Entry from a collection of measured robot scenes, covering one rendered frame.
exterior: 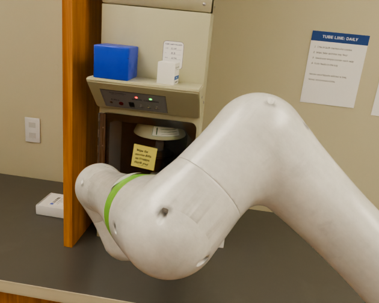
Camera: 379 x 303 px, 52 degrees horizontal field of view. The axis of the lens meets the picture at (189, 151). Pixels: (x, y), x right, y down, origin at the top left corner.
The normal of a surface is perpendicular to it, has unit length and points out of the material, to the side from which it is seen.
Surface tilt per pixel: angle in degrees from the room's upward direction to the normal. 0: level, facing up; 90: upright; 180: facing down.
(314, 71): 90
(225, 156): 52
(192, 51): 90
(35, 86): 90
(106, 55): 90
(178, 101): 135
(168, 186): 33
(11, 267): 0
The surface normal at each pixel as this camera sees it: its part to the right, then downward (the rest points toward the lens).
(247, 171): 0.32, 0.01
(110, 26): -0.13, 0.29
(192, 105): -0.16, 0.88
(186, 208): 0.19, -0.33
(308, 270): 0.09, -0.95
